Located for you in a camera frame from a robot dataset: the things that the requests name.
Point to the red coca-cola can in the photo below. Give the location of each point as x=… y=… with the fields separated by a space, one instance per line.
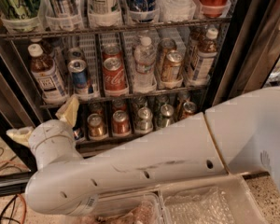
x=111 y=50
x=114 y=77

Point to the blue can rear middle shelf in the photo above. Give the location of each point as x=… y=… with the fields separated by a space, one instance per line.
x=75 y=53

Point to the top wire shelf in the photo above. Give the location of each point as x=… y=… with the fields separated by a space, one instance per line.
x=5 y=34

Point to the blue pepsi can bottom shelf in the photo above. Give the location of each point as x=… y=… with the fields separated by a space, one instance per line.
x=78 y=133

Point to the wire shelf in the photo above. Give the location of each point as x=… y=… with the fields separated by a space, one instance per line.
x=130 y=96
x=5 y=34

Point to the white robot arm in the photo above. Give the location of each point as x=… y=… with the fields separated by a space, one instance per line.
x=241 y=135

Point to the gold can shelf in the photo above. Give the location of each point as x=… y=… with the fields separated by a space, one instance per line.
x=171 y=69
x=166 y=44
x=96 y=127
x=187 y=109

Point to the clear plastic bin right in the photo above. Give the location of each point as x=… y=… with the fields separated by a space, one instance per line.
x=217 y=200

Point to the red coca-cola can front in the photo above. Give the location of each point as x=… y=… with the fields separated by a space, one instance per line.
x=114 y=77

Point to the pepsi bottle top shelf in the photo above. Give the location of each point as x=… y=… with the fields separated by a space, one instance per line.
x=142 y=10

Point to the blue pepsi can shelf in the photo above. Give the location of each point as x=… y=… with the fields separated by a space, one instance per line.
x=78 y=133
x=78 y=70

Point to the gold can middle shelf front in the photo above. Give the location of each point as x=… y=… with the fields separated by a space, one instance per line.
x=171 y=69

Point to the clear plastic bin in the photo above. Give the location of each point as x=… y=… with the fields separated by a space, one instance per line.
x=217 y=200
x=144 y=208

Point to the right fridge door frame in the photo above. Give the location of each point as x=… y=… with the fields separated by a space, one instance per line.
x=250 y=50

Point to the middle wire shelf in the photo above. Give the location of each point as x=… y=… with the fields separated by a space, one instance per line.
x=130 y=96

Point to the tea bottle white cap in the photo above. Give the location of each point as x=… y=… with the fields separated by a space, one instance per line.
x=47 y=75
x=203 y=56

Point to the clear water bottle top shelf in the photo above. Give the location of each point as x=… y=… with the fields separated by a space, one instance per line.
x=176 y=10

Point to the gold can bottom shelf left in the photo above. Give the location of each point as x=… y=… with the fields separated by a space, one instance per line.
x=96 y=127

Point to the clear plastic bin left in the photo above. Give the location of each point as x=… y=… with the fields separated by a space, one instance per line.
x=144 y=208

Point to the red can bottom shelf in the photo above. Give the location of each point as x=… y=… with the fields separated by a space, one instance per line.
x=120 y=123

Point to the gold can bottom shelf right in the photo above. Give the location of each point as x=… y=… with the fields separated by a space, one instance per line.
x=187 y=109

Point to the blue pepsi can middle shelf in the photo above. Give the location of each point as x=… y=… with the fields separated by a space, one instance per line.
x=78 y=70

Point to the silver can top shelf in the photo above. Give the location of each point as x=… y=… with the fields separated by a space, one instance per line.
x=64 y=15

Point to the red coca-cola can rear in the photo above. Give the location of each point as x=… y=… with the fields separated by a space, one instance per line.
x=111 y=50

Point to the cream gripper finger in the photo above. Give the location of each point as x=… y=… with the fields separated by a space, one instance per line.
x=68 y=112
x=21 y=135

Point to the gold can middle shelf rear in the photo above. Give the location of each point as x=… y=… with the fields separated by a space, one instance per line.
x=166 y=44

